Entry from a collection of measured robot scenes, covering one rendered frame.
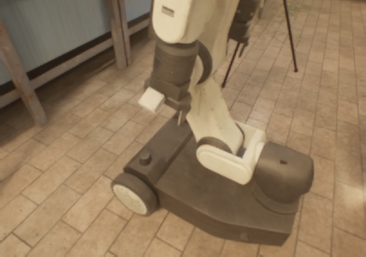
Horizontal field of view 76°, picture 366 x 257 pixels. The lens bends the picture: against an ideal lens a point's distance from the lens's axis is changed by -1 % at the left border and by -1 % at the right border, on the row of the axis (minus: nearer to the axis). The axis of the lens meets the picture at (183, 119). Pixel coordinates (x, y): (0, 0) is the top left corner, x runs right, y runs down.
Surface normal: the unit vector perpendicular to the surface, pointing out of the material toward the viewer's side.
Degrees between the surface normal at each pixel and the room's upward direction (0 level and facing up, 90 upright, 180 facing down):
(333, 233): 0
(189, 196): 0
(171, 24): 90
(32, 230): 0
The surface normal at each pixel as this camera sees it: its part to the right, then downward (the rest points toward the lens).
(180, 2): -0.50, 0.56
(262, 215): 0.03, -0.75
